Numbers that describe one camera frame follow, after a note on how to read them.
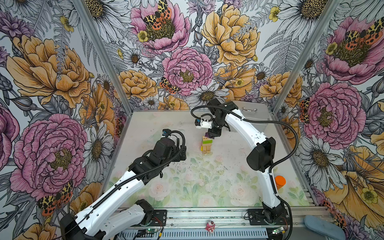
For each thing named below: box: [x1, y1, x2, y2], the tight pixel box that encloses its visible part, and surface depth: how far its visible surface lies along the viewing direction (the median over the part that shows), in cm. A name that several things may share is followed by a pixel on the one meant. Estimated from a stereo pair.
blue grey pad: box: [304, 215, 346, 240], surface depth 71 cm
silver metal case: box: [232, 100, 270, 133], surface depth 103 cm
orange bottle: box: [275, 175, 287, 190], surface depth 78 cm
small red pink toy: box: [205, 220, 216, 234], surface depth 70 cm
